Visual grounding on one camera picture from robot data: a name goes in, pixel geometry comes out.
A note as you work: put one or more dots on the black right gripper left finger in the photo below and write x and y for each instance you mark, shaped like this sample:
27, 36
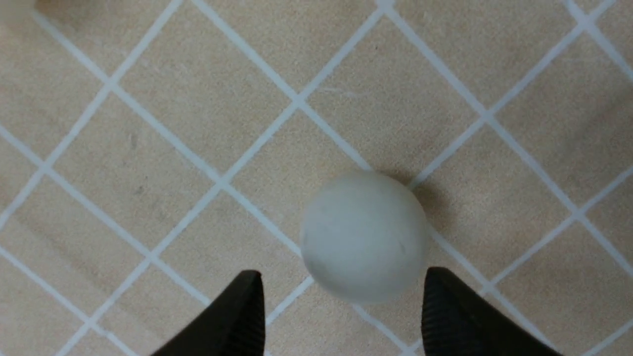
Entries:
234, 324

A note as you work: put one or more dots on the white ping-pong ball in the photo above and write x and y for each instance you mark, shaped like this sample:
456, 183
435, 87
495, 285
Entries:
364, 238

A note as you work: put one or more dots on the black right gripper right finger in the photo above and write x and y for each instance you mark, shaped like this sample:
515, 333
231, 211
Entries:
456, 321

